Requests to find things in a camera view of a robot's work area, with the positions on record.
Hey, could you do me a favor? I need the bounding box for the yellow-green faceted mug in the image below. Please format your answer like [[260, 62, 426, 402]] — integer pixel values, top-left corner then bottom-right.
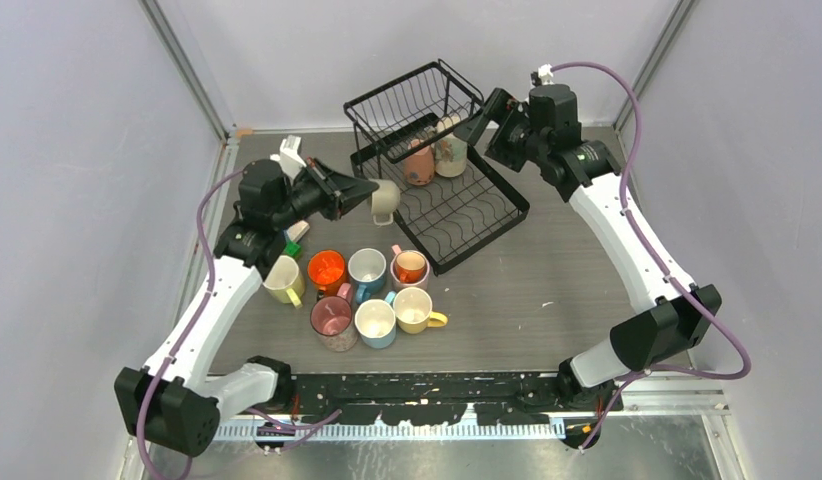
[[263, 255, 306, 308]]

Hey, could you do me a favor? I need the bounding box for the small white toy block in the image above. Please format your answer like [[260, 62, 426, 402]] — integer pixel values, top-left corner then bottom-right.
[[285, 220, 310, 243]]

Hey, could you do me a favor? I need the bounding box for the yellow mug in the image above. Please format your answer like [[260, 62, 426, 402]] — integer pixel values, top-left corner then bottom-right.
[[392, 287, 448, 334]]

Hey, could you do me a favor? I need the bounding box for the salmon pink mug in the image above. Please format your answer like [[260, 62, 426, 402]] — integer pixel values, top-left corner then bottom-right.
[[403, 139, 435, 186]]

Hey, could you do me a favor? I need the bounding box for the large orange mug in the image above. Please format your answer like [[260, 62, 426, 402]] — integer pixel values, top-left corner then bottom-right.
[[307, 250, 348, 300]]

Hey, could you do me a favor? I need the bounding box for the small green toy block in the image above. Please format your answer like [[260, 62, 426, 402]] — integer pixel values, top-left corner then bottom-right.
[[283, 241, 302, 259]]

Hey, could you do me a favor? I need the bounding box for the beige grey cup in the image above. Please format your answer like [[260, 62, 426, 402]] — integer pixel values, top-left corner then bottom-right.
[[370, 179, 401, 226]]

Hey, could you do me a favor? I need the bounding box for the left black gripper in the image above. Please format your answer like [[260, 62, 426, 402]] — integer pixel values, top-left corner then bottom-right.
[[273, 158, 379, 231]]

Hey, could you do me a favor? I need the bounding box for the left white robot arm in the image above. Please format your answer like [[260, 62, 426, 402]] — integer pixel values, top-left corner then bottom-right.
[[114, 159, 380, 458]]

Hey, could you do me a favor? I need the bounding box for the cream floral mug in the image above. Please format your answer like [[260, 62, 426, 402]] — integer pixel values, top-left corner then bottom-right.
[[434, 133, 467, 178]]

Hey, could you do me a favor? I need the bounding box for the light blue faceted mug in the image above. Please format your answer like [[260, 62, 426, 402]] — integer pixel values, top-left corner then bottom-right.
[[354, 291, 397, 349]]

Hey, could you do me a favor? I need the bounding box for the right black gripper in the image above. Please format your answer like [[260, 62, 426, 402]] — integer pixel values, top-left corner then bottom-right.
[[453, 88, 548, 173]]

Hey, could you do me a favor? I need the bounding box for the small orange cup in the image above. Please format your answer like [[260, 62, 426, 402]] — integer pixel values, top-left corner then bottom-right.
[[394, 251, 427, 284]]

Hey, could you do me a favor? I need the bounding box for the purple cable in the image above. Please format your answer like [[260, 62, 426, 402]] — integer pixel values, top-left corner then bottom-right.
[[550, 61, 753, 452], [134, 168, 343, 480]]

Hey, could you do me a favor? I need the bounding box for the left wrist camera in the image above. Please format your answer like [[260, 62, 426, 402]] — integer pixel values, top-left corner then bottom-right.
[[270, 135, 307, 183]]

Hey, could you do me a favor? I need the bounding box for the light pink faceted mug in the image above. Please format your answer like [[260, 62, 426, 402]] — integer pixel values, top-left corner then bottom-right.
[[389, 245, 431, 290]]

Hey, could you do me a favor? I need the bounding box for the black wire dish rack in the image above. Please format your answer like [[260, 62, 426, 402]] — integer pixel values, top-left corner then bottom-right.
[[343, 60, 530, 275]]

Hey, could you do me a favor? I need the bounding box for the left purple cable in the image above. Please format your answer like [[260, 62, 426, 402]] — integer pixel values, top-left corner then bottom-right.
[[134, 168, 343, 480]]

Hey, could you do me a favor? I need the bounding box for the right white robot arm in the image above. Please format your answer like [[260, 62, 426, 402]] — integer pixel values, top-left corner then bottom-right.
[[454, 84, 722, 411]]

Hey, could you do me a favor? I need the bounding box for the pink patterned mug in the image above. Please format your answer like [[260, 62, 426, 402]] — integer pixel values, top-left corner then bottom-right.
[[310, 283, 358, 352]]

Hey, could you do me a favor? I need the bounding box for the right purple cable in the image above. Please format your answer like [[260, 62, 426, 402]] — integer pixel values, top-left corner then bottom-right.
[[550, 61, 753, 452]]

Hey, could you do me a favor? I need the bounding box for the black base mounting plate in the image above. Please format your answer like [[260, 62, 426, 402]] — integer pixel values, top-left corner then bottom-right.
[[255, 372, 615, 426]]

